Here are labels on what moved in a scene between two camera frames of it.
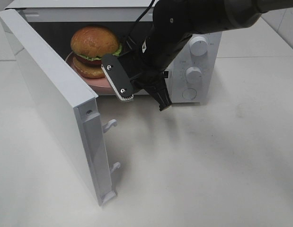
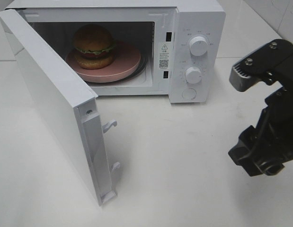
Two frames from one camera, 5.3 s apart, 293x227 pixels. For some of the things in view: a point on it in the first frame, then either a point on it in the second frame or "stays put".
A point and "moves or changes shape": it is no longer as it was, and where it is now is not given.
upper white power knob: x=198 y=46 stays put
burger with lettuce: x=91 y=43 moves or changes shape
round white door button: x=189 y=93 stays put
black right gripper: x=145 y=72 to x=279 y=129
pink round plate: x=101 y=85 to x=126 y=59
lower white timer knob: x=194 y=75 stays put
